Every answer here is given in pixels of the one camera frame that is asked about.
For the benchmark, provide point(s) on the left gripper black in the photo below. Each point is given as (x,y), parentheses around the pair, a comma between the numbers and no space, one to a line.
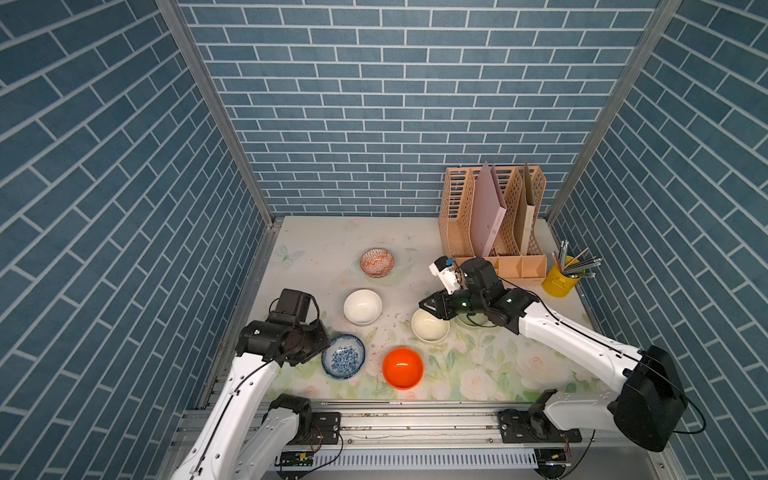
(322,341)

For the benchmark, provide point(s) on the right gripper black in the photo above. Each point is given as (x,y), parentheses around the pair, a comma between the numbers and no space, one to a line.
(441,307)

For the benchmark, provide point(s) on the cream bowl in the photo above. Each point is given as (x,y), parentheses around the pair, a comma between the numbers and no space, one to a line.
(429,328)

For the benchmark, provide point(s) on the blue floral patterned bowl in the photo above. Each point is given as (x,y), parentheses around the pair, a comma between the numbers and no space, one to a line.
(344,358)

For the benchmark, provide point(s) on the red patterned bowl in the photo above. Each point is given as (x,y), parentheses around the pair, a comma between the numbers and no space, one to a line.
(377,262)

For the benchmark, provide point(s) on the white bowl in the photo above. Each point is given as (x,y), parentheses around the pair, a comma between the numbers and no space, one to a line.
(362,307)

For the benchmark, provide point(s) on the light green bowl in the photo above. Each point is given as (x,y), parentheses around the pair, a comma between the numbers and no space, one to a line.
(476,321)

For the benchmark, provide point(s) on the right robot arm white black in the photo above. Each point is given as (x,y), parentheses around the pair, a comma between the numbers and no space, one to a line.
(644,398)

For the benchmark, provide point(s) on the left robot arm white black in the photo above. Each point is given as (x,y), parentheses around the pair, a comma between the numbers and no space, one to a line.
(221,450)

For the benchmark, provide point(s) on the orange bowl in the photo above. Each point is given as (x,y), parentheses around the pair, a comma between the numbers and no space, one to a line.
(403,368)

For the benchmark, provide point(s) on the peach plastic file organizer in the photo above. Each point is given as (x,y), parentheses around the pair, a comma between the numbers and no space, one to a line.
(455,216)

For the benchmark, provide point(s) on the pink folder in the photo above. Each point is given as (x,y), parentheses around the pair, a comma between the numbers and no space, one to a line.
(488,211)

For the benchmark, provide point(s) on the yellow pen cup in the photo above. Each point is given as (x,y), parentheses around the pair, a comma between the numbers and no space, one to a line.
(557,284)

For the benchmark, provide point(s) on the beige folder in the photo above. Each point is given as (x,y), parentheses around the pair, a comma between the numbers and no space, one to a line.
(524,220)

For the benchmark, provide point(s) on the green circuit board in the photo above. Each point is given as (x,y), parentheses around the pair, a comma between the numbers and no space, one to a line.
(295,460)

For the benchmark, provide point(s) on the pens bundle in cup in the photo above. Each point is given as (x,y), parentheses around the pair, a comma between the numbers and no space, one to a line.
(578,266)

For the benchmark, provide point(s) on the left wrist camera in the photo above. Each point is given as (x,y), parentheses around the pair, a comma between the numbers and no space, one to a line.
(291,308)

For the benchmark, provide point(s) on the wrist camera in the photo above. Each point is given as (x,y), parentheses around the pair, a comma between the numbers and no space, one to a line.
(474,274)
(291,308)

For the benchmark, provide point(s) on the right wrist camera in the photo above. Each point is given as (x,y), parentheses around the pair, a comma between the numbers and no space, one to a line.
(474,274)

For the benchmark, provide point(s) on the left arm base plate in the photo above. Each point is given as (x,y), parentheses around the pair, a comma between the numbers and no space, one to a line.
(319,429)

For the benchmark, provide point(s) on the aluminium mounting rail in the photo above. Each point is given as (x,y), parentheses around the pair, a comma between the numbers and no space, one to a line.
(405,424)

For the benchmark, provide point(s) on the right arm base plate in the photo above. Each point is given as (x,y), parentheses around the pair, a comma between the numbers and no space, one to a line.
(518,426)

